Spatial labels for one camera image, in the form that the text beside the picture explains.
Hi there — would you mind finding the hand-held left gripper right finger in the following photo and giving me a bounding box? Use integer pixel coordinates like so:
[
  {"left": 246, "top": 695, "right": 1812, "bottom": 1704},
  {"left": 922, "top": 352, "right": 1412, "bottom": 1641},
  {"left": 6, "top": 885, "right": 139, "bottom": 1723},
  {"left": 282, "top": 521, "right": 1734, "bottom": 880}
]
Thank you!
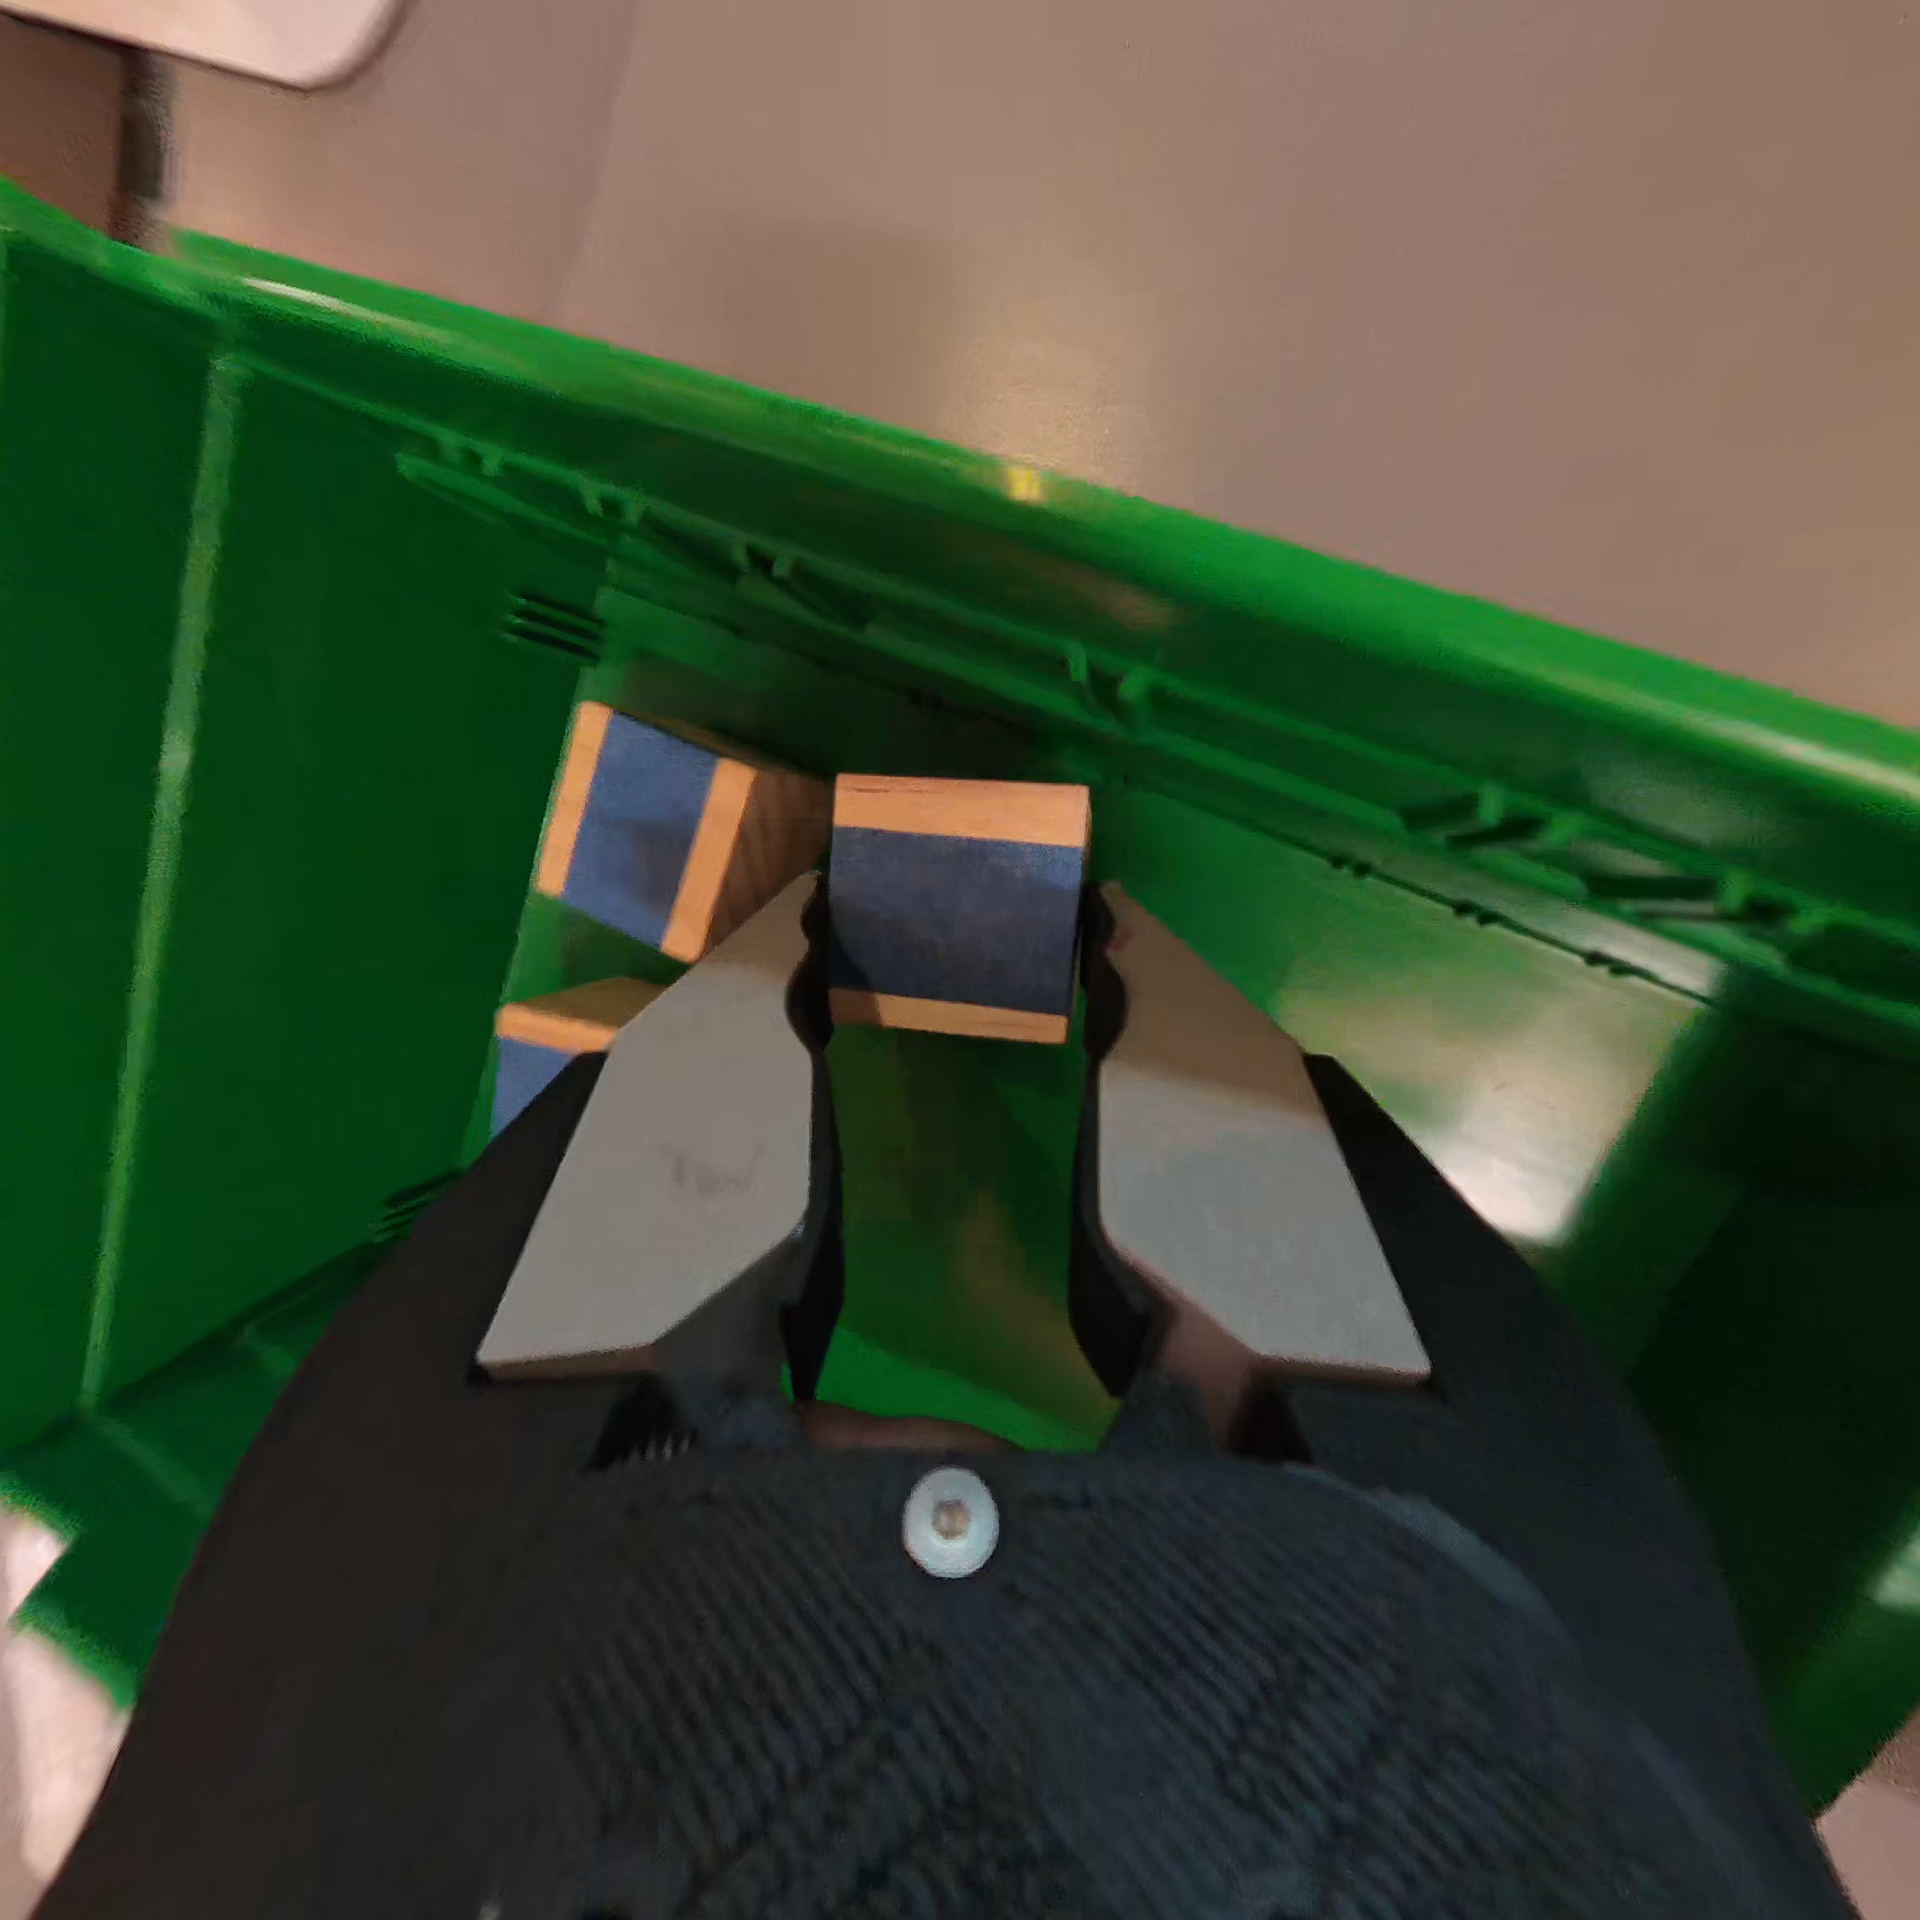
[{"left": 1067, "top": 883, "right": 1433, "bottom": 1405}]

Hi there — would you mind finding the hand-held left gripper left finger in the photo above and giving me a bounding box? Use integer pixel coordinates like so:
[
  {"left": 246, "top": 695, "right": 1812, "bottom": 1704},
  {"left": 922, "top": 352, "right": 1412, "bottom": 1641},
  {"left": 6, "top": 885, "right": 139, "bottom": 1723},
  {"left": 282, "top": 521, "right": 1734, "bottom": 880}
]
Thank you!
[{"left": 476, "top": 870, "right": 845, "bottom": 1405}]

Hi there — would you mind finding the wooden cube with blue stripe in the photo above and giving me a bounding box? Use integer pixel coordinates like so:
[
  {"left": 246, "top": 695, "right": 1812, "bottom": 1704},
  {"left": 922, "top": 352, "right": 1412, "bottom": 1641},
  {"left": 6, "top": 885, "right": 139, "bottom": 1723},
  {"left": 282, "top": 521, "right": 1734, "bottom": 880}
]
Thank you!
[
  {"left": 828, "top": 774, "right": 1091, "bottom": 1049},
  {"left": 534, "top": 703, "right": 834, "bottom": 966},
  {"left": 488, "top": 979, "right": 662, "bottom": 1143}
]

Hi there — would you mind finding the green plastic bin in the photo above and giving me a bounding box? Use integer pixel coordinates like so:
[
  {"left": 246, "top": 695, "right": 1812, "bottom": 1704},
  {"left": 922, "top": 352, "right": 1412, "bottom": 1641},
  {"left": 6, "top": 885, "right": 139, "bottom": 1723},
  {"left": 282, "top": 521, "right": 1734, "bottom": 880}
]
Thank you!
[{"left": 0, "top": 181, "right": 1920, "bottom": 1819}]

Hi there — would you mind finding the instruction sheet on stand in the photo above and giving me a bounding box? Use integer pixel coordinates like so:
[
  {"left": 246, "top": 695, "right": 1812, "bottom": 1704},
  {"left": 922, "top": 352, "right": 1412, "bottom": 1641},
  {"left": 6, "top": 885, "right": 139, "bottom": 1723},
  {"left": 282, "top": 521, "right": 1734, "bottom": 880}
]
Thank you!
[{"left": 81, "top": 0, "right": 410, "bottom": 91}]

